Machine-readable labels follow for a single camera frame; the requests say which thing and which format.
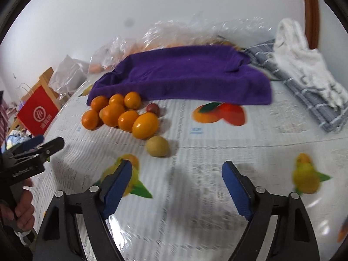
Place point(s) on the brown wooden door frame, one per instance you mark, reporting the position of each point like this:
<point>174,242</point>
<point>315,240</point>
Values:
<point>312,22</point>

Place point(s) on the white plastic bag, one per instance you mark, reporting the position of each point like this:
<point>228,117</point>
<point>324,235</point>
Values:
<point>70,74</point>

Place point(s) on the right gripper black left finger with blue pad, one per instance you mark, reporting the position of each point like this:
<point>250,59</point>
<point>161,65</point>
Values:
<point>59,237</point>

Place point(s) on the white striped towel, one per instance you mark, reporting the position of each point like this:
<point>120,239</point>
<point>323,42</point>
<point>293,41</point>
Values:
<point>307,66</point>

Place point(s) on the orange centre of pile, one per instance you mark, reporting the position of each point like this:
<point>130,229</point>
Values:
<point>111,113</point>

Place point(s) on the orange top right of pile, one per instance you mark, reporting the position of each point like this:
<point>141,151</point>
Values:
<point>132,100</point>

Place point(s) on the green-brown kiwi fruit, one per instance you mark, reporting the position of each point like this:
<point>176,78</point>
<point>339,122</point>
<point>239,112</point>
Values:
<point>157,146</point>

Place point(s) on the clear plastic bag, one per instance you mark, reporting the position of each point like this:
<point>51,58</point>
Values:
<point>239,33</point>

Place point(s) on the orange top left of pile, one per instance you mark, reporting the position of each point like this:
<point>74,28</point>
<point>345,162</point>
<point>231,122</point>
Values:
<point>98,103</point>

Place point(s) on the small dark red fruit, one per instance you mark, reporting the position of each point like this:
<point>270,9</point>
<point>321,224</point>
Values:
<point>153,108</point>

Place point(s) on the orange top middle of pile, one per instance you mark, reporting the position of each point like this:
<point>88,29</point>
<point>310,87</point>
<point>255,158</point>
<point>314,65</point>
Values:
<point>116,99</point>

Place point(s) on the grey checked cloth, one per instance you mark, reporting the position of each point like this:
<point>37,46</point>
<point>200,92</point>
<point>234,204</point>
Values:
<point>327,118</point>

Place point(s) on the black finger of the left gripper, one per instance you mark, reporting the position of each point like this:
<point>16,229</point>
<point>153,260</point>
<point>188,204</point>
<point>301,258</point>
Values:
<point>50,148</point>

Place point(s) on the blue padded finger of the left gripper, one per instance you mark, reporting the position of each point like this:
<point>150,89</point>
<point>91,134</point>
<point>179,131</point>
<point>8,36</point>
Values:
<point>31,143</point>

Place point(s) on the red paper bag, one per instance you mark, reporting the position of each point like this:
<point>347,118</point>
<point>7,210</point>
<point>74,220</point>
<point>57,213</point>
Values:
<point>38,112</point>

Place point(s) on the person's left hand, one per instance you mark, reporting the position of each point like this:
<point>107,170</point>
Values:
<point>24,209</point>

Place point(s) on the orange far left of pile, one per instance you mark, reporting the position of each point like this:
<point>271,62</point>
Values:
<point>90,120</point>

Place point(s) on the purple towel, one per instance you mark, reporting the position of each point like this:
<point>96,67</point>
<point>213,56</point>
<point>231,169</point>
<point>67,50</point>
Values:
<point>203,72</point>

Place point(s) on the orange front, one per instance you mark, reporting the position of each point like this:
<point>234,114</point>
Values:
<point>127,119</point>

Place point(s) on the large oval orange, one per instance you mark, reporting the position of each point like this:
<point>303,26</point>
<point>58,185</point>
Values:
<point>145,126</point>

